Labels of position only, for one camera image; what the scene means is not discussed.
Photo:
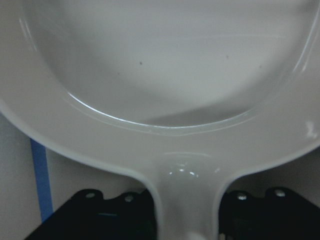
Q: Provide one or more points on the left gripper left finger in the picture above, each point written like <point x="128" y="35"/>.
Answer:
<point x="87" y="215"/>

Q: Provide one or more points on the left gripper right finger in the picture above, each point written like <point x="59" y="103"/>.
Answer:
<point x="281" y="214"/>

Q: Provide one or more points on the beige plastic dustpan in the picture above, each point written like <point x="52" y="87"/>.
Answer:
<point x="185" y="96"/>

